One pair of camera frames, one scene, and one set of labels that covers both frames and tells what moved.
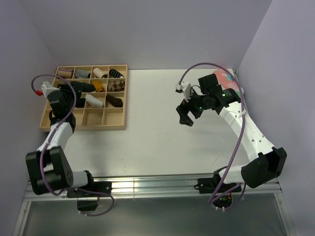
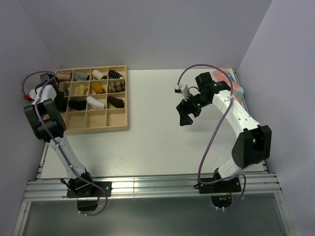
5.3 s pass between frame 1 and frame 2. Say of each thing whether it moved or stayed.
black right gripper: stayed
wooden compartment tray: stayed
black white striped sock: stayed
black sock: moved
